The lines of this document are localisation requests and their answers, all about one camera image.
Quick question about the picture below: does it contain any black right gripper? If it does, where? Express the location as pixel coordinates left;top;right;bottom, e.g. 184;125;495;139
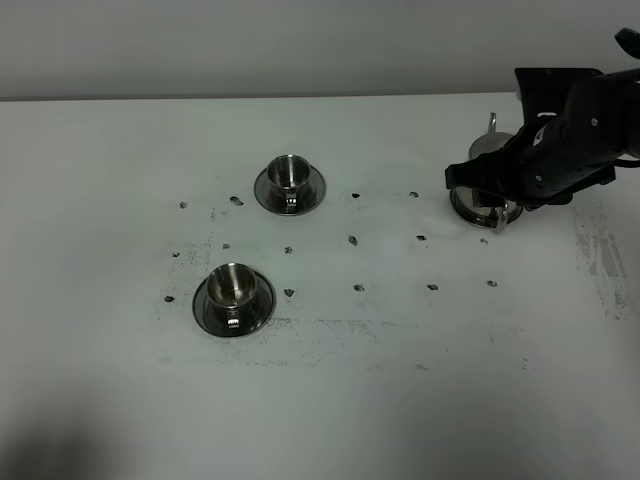
444;68;616;210

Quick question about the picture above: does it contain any stainless steel teapot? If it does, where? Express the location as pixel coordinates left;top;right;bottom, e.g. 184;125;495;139
449;112;524;234

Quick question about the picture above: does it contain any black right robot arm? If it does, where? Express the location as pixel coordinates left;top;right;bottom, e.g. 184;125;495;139
445;68;639;210

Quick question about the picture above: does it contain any steel saucer under teapot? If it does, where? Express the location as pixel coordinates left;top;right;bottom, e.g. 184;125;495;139
449;187;524;231

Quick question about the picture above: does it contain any far stainless steel teacup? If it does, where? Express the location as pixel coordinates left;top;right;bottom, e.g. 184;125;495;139
267;154;311;210

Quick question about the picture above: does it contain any stainless steel teacup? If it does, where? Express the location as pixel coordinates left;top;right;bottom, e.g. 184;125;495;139
267;154;311;210
206;262;259;337

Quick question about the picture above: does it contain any far stainless steel saucer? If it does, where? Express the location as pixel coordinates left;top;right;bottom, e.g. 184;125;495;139
253;167;326;216

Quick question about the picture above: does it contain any stainless steel saucer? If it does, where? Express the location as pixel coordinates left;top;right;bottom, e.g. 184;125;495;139
192;272;276;338
253;167;326;216

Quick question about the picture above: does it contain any near stainless steel saucer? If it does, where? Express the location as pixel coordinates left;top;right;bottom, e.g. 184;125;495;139
192;272;276;338

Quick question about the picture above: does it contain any near stainless steel teacup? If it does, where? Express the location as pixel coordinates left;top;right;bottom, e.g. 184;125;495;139
206;262;259;337

